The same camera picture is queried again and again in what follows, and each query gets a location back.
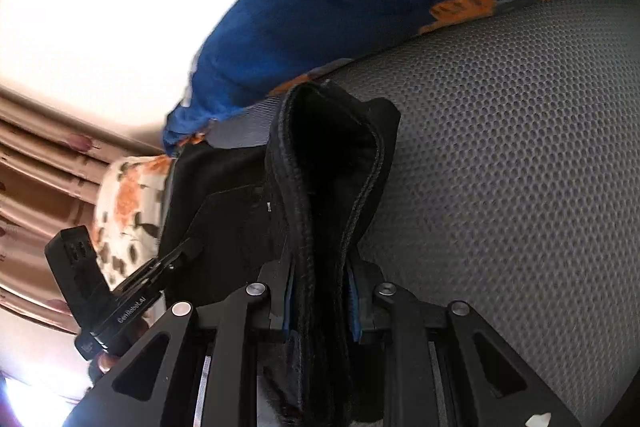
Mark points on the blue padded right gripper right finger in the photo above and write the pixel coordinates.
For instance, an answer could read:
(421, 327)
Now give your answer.
(419, 364)

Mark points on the finger of the left gripper pair seen afar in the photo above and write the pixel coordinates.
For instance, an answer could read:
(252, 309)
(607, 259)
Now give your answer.
(155, 274)

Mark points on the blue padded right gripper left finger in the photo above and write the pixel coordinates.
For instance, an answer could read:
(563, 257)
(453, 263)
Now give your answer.
(194, 366)

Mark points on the black pants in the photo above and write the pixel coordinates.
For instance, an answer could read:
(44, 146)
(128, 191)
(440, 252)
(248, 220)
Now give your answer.
(303, 199)

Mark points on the person's left hand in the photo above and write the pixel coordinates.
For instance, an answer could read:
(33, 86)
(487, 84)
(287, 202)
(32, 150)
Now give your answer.
(105, 361)

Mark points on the floral white orange pillow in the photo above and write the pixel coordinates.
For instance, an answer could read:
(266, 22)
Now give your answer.
(126, 221)

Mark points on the brown floral curtain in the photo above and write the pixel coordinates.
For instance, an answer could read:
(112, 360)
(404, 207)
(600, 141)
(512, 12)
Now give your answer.
(51, 173)

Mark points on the grey mesh mattress pad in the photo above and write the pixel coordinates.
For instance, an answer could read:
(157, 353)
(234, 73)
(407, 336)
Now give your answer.
(515, 187)

